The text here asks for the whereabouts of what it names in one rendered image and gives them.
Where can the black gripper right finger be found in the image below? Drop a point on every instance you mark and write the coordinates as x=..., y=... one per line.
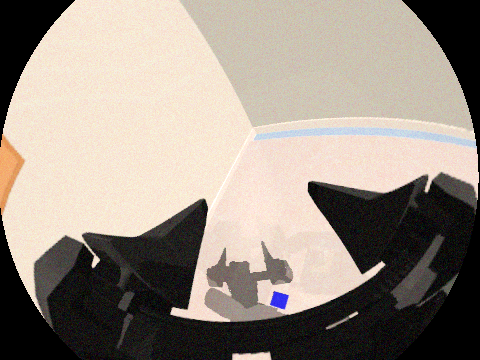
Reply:
x=365, y=221

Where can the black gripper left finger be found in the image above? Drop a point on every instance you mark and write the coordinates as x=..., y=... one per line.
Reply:
x=165, y=257

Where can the blue square block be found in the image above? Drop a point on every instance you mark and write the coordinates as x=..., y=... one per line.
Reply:
x=279, y=299

